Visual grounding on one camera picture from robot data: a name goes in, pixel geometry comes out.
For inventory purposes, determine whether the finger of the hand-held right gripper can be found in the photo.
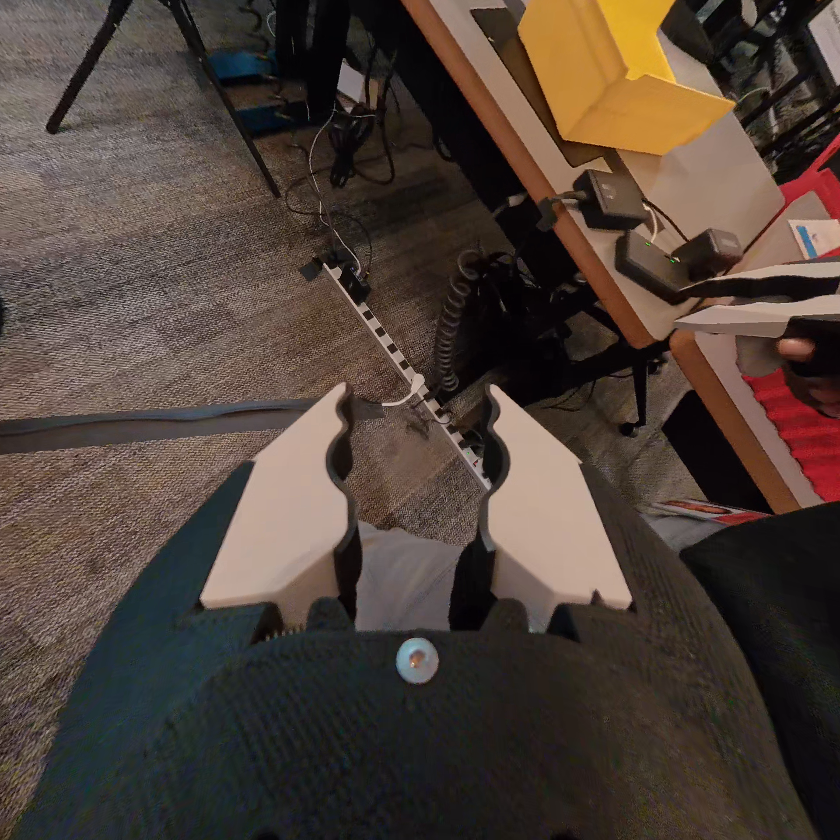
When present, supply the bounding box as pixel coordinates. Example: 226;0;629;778
678;258;840;301
673;295;840;337

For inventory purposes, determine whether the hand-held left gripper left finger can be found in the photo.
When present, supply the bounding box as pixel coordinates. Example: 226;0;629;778
199;382;362;632

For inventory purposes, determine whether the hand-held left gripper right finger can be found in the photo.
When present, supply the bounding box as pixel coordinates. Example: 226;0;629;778
476;384;634;634

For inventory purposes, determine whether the wood-edged desk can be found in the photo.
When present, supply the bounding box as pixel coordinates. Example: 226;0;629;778
669;328;840;516

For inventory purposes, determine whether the black desk leg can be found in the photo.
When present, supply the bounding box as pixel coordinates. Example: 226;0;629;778
272;0;352;116

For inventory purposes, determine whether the person's right hand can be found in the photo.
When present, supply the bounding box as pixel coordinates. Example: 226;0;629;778
776;336;840;419

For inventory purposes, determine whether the white blue card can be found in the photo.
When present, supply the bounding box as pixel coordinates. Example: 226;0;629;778
786;217;840;261

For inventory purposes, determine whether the black battery charger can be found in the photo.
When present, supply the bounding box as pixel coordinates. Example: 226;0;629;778
615;230;698;306
669;227;744;283
573;168;651;232

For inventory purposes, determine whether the red ribbed bin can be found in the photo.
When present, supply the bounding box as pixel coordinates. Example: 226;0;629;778
742;134;840;503

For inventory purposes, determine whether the printed leaflet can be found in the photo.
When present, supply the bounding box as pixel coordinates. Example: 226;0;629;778
640;499;770;527

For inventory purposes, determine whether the white power strip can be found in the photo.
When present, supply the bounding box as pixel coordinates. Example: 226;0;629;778
301;256;494;493

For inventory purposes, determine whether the black printed hoodie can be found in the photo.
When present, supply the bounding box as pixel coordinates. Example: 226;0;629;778
679;502;840;840

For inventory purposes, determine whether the black plug adapter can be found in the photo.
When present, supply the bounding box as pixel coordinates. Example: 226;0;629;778
336;264;373;304

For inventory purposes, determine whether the yellow plastic bin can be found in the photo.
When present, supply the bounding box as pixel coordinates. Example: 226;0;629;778
517;0;737;156

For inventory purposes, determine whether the blue floor box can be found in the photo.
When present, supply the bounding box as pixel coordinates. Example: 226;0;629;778
235;100;311;137
209;47;278;84

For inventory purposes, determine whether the black tripod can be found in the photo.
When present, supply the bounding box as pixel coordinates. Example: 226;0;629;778
45;0;283;199

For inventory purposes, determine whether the white plug cable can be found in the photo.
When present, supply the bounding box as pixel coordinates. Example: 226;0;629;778
381;373;429;413

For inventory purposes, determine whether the black coiled cable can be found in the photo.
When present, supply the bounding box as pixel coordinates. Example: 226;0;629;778
435;249;490;395

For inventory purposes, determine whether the black cable tangle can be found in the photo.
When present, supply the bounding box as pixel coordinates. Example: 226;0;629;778
322;92;401;191

